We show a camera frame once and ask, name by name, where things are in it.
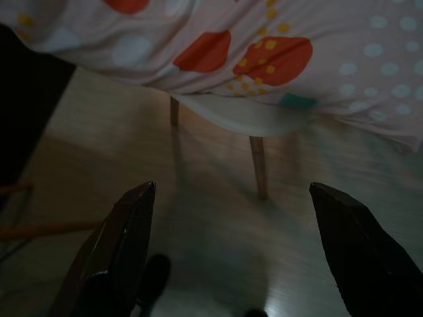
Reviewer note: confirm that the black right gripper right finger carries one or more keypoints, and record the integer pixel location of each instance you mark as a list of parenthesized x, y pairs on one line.
[(363, 257)]

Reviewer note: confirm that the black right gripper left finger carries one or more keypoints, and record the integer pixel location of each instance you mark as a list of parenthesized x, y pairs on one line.
[(129, 231)]

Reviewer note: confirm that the white chair with wooden legs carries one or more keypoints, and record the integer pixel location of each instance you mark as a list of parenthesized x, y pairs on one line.
[(238, 115)]

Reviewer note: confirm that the dark furniture panel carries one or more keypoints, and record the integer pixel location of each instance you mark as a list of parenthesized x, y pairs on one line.
[(26, 99)]

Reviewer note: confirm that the pink blanket with red spots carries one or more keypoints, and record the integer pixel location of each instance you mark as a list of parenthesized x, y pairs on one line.
[(297, 20)]

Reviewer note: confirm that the orange rod frame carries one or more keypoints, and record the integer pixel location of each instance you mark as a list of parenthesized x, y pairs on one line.
[(49, 228)]

